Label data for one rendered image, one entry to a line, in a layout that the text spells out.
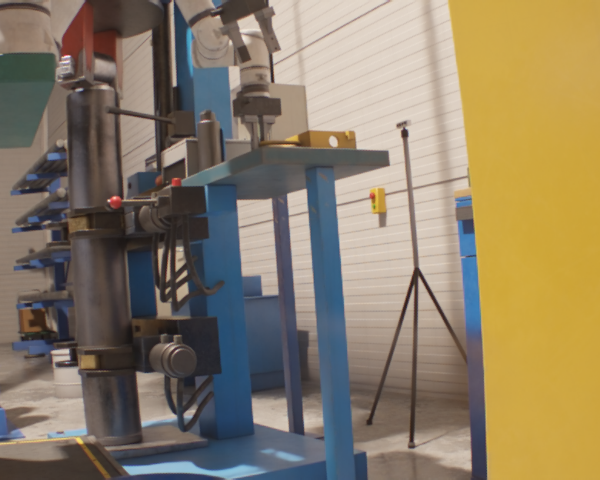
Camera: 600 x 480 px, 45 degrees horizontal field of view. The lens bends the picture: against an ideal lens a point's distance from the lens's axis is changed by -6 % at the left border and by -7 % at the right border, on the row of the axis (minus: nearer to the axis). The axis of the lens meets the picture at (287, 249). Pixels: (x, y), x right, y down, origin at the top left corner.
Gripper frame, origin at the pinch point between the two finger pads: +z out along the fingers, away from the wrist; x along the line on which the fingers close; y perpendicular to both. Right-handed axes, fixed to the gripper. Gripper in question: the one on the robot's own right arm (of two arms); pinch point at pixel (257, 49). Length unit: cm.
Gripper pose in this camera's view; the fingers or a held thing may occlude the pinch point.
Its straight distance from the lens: 180.2
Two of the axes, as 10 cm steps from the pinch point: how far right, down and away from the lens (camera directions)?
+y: -7.7, 4.4, -4.7
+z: 3.5, 9.0, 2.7
